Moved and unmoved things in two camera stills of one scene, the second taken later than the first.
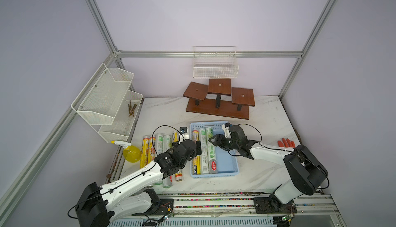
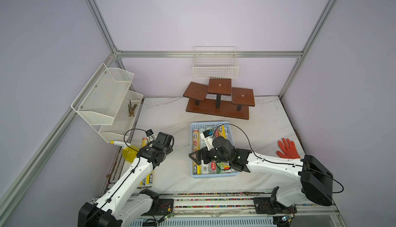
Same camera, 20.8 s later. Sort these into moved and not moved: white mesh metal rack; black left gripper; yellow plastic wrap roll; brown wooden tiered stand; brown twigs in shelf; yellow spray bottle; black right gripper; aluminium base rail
Moved: black left gripper; black right gripper
Not moved: yellow spray bottle; brown wooden tiered stand; brown twigs in shelf; yellow plastic wrap roll; aluminium base rail; white mesh metal rack
